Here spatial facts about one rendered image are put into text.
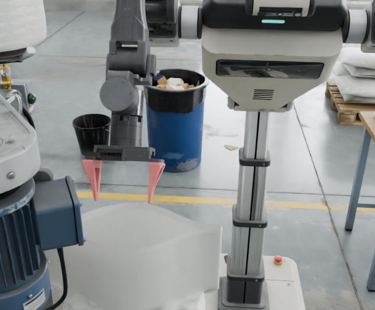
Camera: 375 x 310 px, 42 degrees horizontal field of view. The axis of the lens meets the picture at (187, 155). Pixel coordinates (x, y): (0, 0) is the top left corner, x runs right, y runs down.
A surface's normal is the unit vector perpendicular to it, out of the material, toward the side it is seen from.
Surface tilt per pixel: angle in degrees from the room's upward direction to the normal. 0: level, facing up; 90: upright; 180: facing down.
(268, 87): 130
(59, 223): 90
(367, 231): 0
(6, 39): 91
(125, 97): 60
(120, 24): 69
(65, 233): 90
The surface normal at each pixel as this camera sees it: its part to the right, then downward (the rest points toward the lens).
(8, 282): 0.49, 0.40
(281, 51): -0.04, -0.39
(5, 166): 0.72, 0.33
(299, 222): 0.01, -0.89
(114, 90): -0.06, -0.04
